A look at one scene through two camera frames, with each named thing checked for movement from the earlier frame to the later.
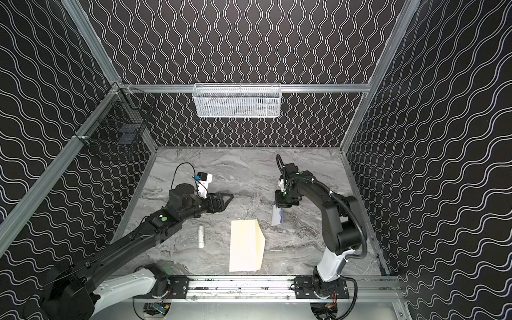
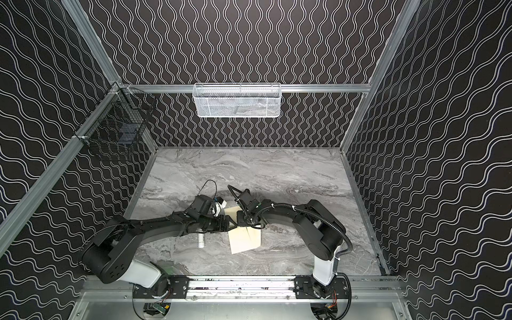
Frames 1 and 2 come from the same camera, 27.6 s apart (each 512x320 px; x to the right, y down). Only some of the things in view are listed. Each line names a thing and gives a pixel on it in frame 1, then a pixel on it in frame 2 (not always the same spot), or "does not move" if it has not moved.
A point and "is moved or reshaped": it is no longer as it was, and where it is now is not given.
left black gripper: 212,203 → 218,223
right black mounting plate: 307,287 does not move
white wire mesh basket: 237,100 does not move
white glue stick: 201,237 does not move
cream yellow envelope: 247,247 is moved or reshaped
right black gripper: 283,199 → 243,218
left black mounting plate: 177,289 does not move
